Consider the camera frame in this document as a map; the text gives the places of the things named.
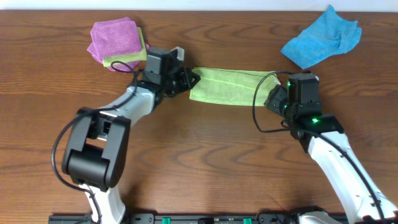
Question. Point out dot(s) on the purple folded cloth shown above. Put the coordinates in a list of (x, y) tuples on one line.
[(118, 66), (115, 37)]

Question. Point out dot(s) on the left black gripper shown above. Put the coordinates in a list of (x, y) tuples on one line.
[(186, 72)]

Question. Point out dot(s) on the green microfibre cloth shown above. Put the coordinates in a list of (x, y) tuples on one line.
[(232, 87)]

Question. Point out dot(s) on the bottom purple folded cloth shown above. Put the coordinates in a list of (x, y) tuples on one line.
[(118, 66)]

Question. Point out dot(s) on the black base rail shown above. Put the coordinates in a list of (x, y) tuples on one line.
[(149, 218)]

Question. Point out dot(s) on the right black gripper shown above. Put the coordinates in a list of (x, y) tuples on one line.
[(275, 96)]

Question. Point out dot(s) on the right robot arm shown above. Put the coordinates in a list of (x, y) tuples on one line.
[(323, 138)]

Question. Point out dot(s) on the top purple folded cloth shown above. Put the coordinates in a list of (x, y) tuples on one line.
[(115, 37)]

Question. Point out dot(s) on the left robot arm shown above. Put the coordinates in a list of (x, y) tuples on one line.
[(96, 150)]

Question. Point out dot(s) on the blue crumpled cloth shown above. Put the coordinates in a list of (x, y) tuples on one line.
[(329, 35)]

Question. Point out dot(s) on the folded green cloth in stack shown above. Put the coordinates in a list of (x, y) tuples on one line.
[(130, 57)]

